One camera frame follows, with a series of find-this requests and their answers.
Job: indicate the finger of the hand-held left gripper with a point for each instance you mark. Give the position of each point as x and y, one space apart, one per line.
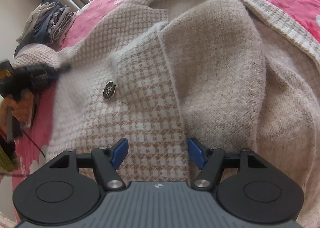
47 72

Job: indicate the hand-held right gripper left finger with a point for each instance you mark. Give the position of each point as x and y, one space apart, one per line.
120 151

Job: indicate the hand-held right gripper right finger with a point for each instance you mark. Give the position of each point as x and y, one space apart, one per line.
196 153

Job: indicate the beige houndstooth knit coat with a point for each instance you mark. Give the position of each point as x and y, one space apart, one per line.
200 80

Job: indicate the stack of dark folded clothes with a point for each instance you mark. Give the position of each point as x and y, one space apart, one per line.
50 23

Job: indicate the person's left hand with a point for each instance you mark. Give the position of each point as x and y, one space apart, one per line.
22 109

